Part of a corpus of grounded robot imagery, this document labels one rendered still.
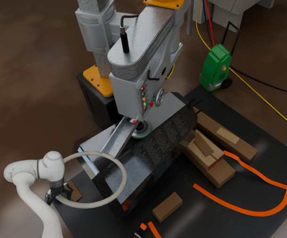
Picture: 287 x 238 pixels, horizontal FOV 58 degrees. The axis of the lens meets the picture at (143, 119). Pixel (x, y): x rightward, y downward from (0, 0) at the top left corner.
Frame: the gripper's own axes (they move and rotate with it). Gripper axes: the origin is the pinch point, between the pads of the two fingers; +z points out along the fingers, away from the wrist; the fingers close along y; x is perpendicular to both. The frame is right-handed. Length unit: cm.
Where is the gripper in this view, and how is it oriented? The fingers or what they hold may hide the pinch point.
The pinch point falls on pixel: (59, 206)
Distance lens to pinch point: 174.5
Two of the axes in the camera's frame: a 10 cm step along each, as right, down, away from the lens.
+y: 6.6, -3.6, 6.6
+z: -0.9, 8.3, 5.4
